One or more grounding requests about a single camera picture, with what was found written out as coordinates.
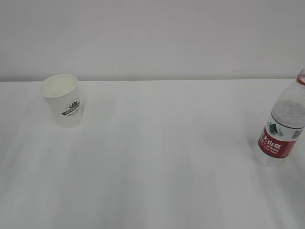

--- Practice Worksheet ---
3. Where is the white paper cup green logo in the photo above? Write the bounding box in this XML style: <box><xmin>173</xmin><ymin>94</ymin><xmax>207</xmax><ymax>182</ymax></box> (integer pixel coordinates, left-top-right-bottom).
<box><xmin>40</xmin><ymin>74</ymin><xmax>82</xmax><ymax>128</ymax></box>

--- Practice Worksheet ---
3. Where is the clear water bottle red label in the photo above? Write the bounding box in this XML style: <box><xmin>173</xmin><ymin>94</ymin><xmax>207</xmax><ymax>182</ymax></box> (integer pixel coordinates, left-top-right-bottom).
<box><xmin>255</xmin><ymin>70</ymin><xmax>305</xmax><ymax>167</ymax></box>

